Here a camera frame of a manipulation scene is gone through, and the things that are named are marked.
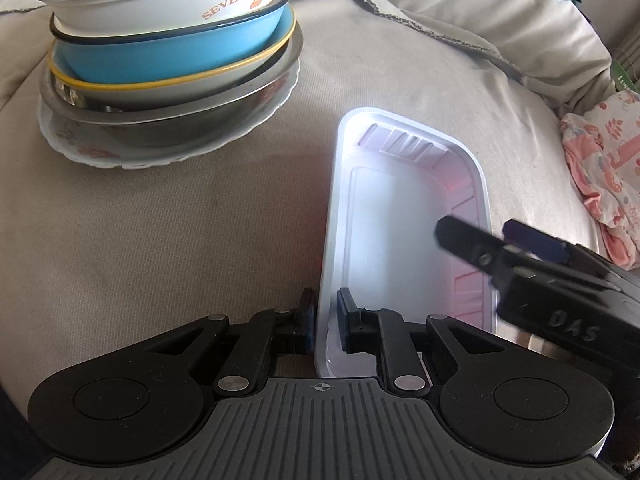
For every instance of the beige sofa seat cover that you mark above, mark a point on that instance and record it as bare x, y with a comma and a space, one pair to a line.
175, 240

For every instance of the pink floral cloth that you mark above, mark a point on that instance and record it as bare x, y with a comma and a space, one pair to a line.
605, 170

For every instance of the stainless steel bowl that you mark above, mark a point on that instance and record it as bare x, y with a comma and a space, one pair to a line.
165, 120

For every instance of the white bowl with gold rim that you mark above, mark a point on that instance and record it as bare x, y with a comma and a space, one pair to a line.
150, 87

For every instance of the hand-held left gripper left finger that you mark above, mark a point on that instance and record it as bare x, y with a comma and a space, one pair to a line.
308, 325

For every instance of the white plastic tray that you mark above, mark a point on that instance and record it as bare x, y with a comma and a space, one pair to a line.
390, 220

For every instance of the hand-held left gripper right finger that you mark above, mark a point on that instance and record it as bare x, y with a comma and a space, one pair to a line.
344, 320

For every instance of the blue enamel bowl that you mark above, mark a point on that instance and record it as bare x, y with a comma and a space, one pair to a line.
165, 52

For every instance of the white scalloped plate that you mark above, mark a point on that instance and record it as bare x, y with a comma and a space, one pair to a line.
90, 152

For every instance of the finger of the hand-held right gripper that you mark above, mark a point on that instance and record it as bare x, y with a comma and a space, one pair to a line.
537, 242
467, 242

